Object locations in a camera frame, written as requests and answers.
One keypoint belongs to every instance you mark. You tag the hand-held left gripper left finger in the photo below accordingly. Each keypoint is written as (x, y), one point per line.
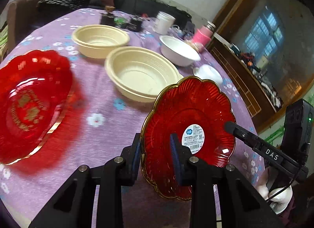
(136, 159)

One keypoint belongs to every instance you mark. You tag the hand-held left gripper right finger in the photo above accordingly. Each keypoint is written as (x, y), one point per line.
(175, 159)

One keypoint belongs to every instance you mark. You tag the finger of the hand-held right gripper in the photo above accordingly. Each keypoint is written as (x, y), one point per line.
(267, 150)

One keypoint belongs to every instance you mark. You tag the small red fluted plate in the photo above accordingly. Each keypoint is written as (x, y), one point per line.
(191, 110)

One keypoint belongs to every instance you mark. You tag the beige plastic bowl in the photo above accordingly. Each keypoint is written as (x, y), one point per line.
(100, 38)
(144, 71)

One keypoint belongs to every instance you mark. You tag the white paper bowl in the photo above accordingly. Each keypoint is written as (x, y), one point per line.
(179, 51)

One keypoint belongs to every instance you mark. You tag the large red plate gold print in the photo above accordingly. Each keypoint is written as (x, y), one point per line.
(36, 83)

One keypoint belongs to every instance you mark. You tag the person's right hand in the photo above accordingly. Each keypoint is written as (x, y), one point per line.
(279, 201)

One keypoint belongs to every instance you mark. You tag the wooden cabinet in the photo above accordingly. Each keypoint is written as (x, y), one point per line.
(235, 71)

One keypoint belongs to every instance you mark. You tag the small white dish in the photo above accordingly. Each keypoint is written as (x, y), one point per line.
(208, 73)

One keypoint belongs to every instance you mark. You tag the pink bottle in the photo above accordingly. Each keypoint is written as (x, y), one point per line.
(202, 36)

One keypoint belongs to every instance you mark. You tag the black jar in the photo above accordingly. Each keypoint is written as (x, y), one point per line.
(135, 24)

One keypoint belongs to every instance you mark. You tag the white plastic jar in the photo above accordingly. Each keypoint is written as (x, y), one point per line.
(163, 23)

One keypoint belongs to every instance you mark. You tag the green packet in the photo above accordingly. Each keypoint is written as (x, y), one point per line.
(120, 22)

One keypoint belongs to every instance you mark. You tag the dark bottle with cork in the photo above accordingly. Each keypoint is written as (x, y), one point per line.
(107, 18)

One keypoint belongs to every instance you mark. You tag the black sofa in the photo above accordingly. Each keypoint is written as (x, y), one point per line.
(147, 3)

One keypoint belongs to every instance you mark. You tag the green cloth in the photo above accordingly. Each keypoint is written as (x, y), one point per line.
(3, 39)

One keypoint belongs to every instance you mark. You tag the wooden door frame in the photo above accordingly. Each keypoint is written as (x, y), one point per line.
(238, 2)

